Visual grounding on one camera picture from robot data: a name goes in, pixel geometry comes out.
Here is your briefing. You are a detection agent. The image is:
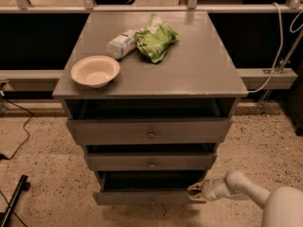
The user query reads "grey top drawer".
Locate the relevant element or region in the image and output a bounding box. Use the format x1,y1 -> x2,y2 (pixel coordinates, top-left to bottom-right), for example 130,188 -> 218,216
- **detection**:
66,118 -> 232,145

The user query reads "black stand leg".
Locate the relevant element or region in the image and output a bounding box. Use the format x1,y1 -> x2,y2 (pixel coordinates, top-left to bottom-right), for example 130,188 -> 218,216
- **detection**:
0,175 -> 30,227

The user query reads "black cable on floor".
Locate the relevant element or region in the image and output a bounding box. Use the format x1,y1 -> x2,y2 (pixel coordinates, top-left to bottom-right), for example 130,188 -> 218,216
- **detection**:
0,88 -> 35,161

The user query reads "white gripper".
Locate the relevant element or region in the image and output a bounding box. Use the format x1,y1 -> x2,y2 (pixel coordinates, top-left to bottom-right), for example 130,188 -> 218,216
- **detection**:
187,179 -> 224,203

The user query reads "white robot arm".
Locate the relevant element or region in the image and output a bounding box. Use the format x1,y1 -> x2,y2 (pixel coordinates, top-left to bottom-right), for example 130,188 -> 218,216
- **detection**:
187,169 -> 303,227

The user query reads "white cable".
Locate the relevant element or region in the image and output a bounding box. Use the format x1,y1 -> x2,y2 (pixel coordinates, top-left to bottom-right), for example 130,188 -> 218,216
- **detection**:
247,2 -> 284,95

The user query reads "green snack bag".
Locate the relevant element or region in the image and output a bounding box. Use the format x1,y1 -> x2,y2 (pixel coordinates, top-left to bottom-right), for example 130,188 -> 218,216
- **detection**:
134,13 -> 180,63

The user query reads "metal railing frame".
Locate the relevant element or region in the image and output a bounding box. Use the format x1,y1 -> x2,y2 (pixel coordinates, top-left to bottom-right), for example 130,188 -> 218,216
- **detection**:
0,0 -> 303,92

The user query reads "white blue wrapped package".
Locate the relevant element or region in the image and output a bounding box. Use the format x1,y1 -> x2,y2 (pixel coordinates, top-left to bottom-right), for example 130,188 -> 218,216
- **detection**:
107,29 -> 142,60

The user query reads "grey middle drawer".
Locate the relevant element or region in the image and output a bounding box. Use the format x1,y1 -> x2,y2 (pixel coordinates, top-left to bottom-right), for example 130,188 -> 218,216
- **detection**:
84,153 -> 217,171

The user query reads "grey wooden drawer cabinet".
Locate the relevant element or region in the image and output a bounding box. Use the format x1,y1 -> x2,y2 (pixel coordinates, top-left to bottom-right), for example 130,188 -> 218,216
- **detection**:
52,10 -> 249,194

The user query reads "grey drawer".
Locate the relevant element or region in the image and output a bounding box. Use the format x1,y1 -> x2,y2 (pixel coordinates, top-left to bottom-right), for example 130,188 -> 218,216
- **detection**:
93,170 -> 205,205
84,153 -> 217,171
66,118 -> 232,145

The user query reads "metal tripod stand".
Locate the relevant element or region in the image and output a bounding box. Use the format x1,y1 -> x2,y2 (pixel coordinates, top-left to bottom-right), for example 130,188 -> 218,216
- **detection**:
258,28 -> 303,116

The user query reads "white paper bowl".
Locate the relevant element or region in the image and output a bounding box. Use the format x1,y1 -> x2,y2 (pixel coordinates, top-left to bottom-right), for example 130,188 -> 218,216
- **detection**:
70,56 -> 120,88

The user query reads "grey bottom drawer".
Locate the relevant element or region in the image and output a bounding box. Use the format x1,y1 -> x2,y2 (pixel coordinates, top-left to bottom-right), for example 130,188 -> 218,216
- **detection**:
93,170 -> 205,205

